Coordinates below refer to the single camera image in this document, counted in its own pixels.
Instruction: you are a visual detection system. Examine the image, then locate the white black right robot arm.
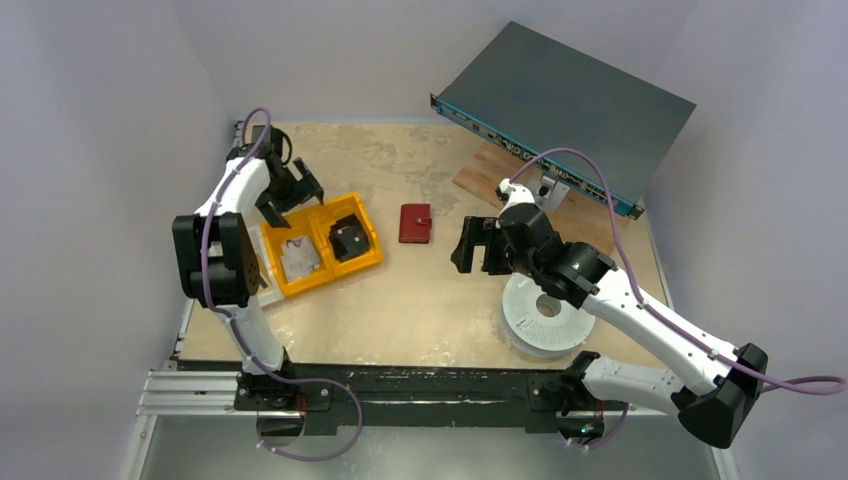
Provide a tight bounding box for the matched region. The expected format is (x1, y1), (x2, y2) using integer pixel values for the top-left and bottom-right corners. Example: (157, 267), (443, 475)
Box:
(451, 179), (768, 449)

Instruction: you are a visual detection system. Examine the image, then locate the grey blue network switch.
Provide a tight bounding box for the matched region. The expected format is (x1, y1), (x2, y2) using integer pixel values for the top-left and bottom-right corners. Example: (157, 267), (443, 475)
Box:
(430, 21), (696, 219)

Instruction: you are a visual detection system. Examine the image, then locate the red leather card holder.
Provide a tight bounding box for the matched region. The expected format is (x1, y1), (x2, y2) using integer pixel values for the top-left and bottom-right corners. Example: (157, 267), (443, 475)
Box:
(398, 203), (432, 244)

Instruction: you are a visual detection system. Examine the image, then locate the white filament spool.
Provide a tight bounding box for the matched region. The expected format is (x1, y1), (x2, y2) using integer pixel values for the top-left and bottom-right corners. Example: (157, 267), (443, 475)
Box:
(501, 274), (595, 359)

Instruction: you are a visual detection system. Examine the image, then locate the grey metal plate in bin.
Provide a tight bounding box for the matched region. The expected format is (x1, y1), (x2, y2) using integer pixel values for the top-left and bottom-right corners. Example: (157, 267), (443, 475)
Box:
(281, 236), (322, 282)

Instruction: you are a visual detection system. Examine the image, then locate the white plastic bin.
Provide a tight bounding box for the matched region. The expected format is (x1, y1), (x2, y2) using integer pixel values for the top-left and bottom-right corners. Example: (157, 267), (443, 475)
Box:
(248, 224), (284, 308)

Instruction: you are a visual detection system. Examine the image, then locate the black square part in bin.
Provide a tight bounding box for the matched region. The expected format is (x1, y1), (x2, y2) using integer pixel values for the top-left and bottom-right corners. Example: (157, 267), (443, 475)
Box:
(329, 214), (370, 262)

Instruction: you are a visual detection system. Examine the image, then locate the grey metal bracket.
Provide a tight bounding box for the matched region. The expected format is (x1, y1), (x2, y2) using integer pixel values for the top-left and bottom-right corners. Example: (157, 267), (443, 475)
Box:
(531, 174), (571, 212)

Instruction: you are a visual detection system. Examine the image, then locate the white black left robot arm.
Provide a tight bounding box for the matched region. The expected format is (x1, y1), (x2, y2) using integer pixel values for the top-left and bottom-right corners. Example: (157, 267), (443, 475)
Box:
(172, 125), (324, 411)

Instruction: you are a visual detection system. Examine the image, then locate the yellow double compartment bin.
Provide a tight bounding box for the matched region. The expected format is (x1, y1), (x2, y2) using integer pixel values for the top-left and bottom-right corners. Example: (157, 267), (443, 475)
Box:
(259, 193), (384, 298)

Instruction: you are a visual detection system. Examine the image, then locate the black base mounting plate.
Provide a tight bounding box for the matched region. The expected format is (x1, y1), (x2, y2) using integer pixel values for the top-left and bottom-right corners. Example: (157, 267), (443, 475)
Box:
(234, 363), (625, 439)

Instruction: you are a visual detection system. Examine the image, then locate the wooden board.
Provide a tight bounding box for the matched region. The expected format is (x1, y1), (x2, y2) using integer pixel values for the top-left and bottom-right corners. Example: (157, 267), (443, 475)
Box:
(453, 143), (615, 254)

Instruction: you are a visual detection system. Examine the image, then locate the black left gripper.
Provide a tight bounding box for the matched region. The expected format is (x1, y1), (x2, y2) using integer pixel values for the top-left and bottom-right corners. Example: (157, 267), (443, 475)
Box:
(256, 160), (322, 228)

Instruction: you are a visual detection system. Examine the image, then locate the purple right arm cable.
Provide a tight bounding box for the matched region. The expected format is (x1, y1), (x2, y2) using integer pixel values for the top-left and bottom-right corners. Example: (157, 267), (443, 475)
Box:
(508, 146), (848, 452)

